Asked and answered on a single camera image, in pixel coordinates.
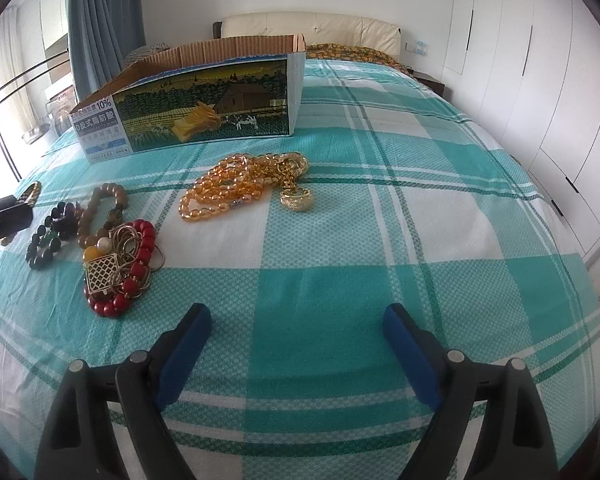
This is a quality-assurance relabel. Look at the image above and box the dark wooden nightstand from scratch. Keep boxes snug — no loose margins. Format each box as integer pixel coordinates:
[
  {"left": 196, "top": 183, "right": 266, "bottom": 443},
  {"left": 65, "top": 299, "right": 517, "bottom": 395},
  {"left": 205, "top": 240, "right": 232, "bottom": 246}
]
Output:
[{"left": 412, "top": 71, "right": 453, "bottom": 101}]

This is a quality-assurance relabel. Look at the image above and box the amber bead necklace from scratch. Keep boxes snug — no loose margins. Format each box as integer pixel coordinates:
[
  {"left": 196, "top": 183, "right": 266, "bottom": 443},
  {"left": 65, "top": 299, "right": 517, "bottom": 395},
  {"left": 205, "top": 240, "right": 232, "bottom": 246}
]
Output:
[{"left": 178, "top": 152, "right": 291, "bottom": 223}]

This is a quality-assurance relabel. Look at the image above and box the red bracelet with yellow bead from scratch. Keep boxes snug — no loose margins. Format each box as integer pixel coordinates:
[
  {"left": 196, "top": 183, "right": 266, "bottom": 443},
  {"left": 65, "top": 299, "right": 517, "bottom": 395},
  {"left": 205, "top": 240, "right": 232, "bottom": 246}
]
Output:
[{"left": 82, "top": 219, "right": 158, "bottom": 301}]

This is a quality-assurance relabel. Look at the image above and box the cream padded headboard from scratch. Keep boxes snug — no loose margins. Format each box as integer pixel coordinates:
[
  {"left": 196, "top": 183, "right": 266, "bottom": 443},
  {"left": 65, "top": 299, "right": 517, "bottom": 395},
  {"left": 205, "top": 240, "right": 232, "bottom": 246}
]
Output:
[{"left": 213, "top": 11, "right": 403, "bottom": 58}]

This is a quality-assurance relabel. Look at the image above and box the gold patterned bangle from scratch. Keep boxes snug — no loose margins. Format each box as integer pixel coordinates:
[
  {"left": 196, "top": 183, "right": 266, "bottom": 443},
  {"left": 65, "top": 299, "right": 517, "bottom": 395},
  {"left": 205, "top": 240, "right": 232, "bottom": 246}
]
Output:
[{"left": 10, "top": 181, "right": 42, "bottom": 208}]

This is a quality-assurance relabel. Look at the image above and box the orange patterned pillow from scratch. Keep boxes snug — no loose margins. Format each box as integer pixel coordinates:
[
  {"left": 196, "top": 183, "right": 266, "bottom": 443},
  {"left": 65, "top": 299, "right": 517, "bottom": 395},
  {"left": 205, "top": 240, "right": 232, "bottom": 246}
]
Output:
[{"left": 305, "top": 42, "right": 416, "bottom": 73}]

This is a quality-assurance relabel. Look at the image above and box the dark red round bead bracelet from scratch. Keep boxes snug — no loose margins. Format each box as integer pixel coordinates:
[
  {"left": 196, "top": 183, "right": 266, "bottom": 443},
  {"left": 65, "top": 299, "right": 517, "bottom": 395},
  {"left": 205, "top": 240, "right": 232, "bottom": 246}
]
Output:
[{"left": 87, "top": 290, "right": 131, "bottom": 318}]

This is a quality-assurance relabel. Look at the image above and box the blue curtain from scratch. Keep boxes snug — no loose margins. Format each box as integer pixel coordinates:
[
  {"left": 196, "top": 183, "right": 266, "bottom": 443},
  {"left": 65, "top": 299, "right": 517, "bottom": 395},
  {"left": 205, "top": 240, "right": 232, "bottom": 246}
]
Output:
[{"left": 64, "top": 0, "right": 148, "bottom": 103}]

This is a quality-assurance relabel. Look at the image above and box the metal bowl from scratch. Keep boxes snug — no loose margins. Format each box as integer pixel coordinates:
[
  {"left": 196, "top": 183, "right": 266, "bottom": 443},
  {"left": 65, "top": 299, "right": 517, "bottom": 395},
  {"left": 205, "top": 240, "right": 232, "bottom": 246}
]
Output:
[{"left": 21, "top": 121, "right": 51, "bottom": 143}]

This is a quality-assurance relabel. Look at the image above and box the white wardrobe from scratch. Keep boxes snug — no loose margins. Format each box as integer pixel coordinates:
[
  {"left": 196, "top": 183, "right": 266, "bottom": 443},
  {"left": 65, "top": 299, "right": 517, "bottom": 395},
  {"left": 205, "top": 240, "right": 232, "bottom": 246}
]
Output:
[{"left": 442, "top": 0, "right": 600, "bottom": 301}]

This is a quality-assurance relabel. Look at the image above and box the dark green bead bracelet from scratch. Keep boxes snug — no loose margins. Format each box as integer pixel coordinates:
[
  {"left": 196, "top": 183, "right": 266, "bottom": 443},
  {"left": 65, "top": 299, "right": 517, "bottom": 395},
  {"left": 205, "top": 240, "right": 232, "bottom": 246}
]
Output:
[{"left": 26, "top": 202, "right": 66, "bottom": 272}]

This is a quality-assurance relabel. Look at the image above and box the gold square pendant necklace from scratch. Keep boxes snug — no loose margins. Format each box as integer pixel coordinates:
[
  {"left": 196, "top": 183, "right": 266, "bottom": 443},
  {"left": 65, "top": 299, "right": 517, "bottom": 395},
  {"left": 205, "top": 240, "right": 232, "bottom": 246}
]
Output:
[{"left": 85, "top": 225, "right": 166, "bottom": 296}]

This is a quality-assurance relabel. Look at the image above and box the gold chain with pendant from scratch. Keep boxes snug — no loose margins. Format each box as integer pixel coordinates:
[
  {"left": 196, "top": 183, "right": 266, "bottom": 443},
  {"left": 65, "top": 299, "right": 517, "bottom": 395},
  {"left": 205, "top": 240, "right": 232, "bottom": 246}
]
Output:
[{"left": 275, "top": 151, "right": 313, "bottom": 211}]

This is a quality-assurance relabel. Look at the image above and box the printed cardboard box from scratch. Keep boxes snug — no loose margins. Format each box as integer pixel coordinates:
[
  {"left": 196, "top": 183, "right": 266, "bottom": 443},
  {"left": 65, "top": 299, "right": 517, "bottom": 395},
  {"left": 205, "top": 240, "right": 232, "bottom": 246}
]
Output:
[{"left": 69, "top": 34, "right": 307, "bottom": 163}]

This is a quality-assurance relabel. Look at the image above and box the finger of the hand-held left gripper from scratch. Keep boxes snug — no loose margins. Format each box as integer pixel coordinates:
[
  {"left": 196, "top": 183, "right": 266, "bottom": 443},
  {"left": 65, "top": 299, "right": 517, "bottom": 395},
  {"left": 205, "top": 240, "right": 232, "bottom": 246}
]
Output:
[{"left": 0, "top": 195, "right": 34, "bottom": 253}]

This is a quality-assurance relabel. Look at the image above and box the brown wooden bead bracelet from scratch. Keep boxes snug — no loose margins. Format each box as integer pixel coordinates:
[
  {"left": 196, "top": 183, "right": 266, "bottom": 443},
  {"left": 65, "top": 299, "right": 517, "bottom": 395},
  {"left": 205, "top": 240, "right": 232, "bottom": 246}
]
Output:
[{"left": 77, "top": 182, "right": 131, "bottom": 251}]

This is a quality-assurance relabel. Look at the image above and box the teal plaid bedsheet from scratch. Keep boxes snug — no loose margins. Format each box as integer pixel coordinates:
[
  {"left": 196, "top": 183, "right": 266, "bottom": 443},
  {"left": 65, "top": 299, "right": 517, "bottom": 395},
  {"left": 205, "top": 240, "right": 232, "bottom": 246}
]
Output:
[{"left": 0, "top": 57, "right": 600, "bottom": 480}]

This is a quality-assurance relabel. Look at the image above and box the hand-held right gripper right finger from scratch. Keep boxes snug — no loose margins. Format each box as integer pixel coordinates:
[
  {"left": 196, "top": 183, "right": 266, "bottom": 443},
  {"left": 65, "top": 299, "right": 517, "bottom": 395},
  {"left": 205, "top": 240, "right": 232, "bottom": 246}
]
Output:
[{"left": 383, "top": 303, "right": 576, "bottom": 480}]

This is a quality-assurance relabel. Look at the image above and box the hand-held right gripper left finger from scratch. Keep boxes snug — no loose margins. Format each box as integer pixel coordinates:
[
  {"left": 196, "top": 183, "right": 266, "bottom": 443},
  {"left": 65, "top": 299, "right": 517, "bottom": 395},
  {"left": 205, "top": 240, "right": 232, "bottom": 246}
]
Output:
[{"left": 35, "top": 303, "right": 213, "bottom": 480}]

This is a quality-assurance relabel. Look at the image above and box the dark purple bead bracelet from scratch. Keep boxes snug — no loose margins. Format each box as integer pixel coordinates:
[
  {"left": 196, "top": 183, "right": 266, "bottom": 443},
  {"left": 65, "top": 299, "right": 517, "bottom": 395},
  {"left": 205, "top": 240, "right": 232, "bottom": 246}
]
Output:
[{"left": 52, "top": 201, "right": 81, "bottom": 241}]

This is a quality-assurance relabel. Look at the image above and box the washing machine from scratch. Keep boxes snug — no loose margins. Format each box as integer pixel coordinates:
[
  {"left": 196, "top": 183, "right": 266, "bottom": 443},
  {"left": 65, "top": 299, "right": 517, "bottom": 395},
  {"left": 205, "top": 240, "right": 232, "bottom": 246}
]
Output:
[{"left": 45, "top": 85, "right": 77, "bottom": 136}]

